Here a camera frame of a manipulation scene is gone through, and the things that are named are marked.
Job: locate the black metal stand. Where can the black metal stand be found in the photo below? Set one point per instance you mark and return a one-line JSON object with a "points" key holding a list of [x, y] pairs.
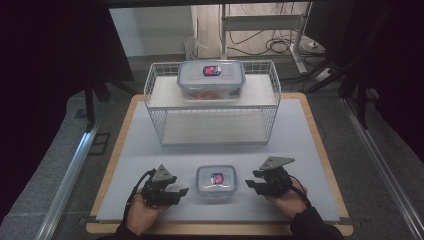
{"points": [[361, 100], [90, 106]]}

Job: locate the small clear blue-rimmed food container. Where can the small clear blue-rimmed food container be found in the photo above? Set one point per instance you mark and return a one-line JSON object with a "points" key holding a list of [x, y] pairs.
{"points": [[205, 186]]}

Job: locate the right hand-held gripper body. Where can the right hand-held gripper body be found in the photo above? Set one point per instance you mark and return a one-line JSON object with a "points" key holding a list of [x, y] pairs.
{"points": [[276, 183]]}

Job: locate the white power strip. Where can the white power strip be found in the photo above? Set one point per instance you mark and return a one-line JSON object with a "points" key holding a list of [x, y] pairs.
{"points": [[322, 75]]}

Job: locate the pale grey table mat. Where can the pale grey table mat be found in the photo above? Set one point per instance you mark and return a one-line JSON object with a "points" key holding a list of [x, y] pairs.
{"points": [[133, 166]]}

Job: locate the person's left hand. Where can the person's left hand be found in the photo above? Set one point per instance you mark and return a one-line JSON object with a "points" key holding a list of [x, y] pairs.
{"points": [[143, 216]]}

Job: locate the person's right hand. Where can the person's right hand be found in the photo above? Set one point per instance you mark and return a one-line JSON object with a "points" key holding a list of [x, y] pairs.
{"points": [[290, 205]]}

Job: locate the aluminium floor rail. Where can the aluminium floor rail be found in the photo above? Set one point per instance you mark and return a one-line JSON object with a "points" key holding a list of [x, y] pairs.
{"points": [[66, 186], [383, 166]]}

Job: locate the large clear blue-rimmed food container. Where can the large clear blue-rimmed food container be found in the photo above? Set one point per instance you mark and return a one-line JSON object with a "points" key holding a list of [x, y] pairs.
{"points": [[200, 78]]}

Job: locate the dark curtain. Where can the dark curtain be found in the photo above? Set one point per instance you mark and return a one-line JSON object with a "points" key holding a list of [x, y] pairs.
{"points": [[50, 83], [393, 66]]}

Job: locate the white metal desk frame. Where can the white metal desk frame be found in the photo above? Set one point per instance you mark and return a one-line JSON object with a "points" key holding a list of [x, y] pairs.
{"points": [[260, 21]]}

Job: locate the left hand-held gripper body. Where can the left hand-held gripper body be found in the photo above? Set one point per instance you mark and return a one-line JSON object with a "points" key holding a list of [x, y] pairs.
{"points": [[160, 196]]}

